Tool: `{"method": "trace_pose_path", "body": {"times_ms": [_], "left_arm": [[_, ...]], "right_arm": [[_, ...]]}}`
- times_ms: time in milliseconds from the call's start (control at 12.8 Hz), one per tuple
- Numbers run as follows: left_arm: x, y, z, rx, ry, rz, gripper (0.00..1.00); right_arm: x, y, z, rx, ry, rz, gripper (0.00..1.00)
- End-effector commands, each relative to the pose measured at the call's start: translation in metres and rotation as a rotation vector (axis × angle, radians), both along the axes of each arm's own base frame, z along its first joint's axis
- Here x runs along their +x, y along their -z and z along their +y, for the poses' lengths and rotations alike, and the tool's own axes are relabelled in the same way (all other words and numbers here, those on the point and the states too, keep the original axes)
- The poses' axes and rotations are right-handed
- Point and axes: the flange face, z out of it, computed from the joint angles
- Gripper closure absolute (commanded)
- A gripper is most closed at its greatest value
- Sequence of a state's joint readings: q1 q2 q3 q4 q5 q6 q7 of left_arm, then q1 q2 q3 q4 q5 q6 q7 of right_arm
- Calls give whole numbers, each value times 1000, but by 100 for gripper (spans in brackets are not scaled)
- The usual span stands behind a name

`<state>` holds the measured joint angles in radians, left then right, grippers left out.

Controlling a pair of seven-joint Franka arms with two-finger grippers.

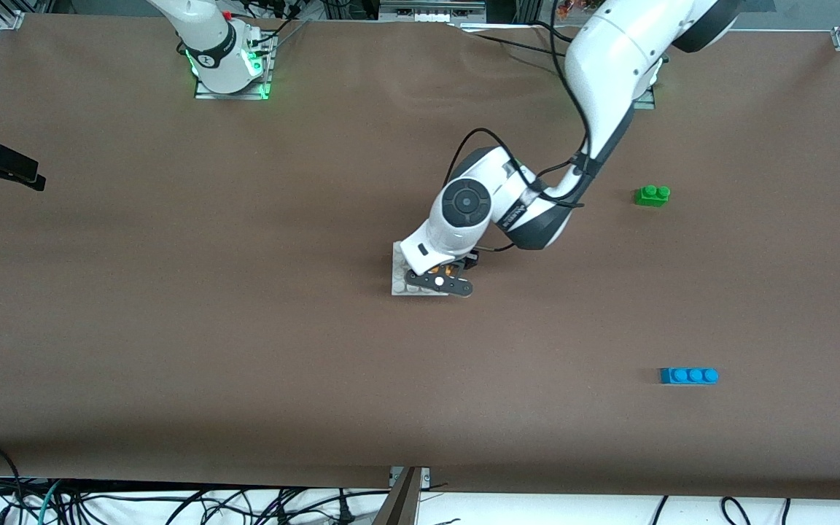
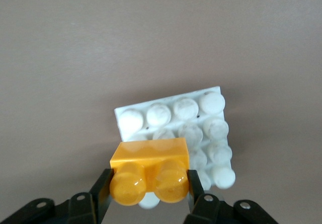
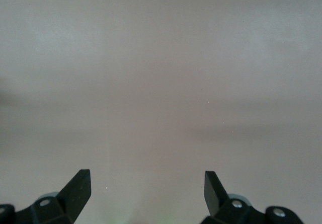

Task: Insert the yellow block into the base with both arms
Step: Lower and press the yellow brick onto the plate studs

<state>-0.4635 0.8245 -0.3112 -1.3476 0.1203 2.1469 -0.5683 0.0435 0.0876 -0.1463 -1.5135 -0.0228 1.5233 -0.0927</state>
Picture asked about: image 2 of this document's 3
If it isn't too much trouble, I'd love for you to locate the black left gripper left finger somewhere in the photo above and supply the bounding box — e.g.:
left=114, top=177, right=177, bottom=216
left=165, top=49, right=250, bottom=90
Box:
left=0, top=168, right=116, bottom=224

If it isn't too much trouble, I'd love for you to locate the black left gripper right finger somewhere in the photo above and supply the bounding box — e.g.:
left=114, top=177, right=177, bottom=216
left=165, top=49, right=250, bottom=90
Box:
left=183, top=169, right=280, bottom=224

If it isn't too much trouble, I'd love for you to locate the yellow two-stud block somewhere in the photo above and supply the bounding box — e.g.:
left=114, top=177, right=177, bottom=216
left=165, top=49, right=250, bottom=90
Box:
left=109, top=137, right=191, bottom=207

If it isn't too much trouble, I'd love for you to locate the white studded base plate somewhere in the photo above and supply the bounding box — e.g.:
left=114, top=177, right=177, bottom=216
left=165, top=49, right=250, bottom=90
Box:
left=113, top=85, right=237, bottom=210

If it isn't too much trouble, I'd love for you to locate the brown table cover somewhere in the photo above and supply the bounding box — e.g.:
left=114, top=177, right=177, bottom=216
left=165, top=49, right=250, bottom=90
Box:
left=0, top=0, right=322, bottom=224

